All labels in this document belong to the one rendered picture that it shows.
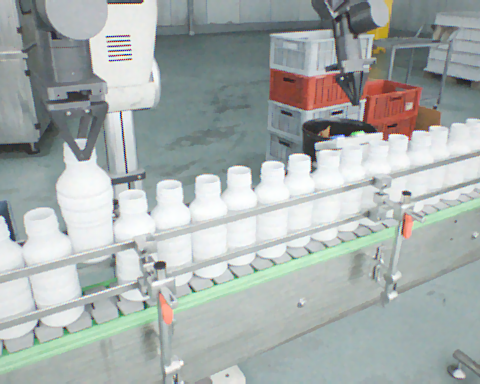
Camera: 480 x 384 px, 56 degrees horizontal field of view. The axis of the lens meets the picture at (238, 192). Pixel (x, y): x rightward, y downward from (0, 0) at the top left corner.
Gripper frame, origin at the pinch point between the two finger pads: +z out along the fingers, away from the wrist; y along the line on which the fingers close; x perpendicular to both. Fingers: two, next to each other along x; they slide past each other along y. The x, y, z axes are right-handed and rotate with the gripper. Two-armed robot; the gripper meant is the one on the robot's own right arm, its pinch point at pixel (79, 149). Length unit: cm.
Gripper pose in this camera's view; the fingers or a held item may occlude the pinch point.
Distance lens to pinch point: 61.0
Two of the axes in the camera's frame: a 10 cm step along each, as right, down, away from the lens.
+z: -0.1, 9.0, 4.3
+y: 5.0, 3.8, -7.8
